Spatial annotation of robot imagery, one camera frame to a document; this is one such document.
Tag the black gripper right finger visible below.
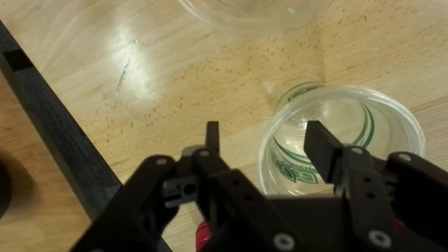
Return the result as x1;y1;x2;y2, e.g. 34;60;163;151
304;121;344;184

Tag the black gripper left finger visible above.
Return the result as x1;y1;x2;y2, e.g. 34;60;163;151
206;121;220;156

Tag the red apple-shaped wooden toy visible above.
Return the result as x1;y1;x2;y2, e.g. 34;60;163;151
197;221;212;252

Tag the clear plastic cup green logo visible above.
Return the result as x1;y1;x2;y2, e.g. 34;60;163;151
178;0;327;32

